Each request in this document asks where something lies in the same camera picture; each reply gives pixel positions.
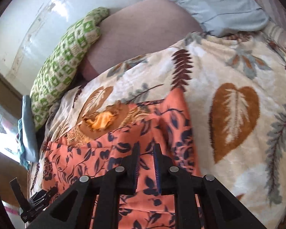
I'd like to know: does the mauve quilted mattress cover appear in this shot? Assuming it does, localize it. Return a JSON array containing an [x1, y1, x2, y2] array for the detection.
[[82, 0, 205, 81]]

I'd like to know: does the light blue pillowcase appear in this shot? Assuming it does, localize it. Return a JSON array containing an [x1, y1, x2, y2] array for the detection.
[[143, 0, 270, 38]]

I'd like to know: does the green patterned pillow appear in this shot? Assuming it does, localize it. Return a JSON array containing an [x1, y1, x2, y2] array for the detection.
[[30, 7, 110, 131]]

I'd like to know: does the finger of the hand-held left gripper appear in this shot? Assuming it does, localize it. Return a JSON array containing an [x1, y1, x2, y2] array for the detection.
[[20, 186, 58, 223], [10, 178, 31, 211]]

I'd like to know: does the blue-grey hanging cloth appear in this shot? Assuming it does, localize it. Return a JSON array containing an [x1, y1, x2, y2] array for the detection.
[[22, 95, 40, 163]]

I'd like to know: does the brown wooden window frame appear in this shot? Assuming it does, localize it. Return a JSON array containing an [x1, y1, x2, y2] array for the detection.
[[0, 62, 31, 102]]

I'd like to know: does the striped maroon bed sheet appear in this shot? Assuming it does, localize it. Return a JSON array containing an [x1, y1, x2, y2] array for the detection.
[[244, 0, 286, 65]]

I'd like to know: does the yellow cloth piece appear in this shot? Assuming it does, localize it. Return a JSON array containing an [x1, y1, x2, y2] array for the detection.
[[85, 112, 118, 131]]

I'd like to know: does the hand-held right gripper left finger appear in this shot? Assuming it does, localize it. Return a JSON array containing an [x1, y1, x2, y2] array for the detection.
[[38, 145, 141, 229]]

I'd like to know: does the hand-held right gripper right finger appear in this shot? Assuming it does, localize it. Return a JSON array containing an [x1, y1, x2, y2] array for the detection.
[[153, 144, 268, 229]]

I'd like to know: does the orange floral garment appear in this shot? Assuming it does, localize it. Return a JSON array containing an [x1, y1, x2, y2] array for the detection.
[[41, 88, 202, 229]]

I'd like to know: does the cream leaf-print fleece blanket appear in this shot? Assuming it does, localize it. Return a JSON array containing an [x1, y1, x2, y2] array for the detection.
[[26, 27, 286, 229]]

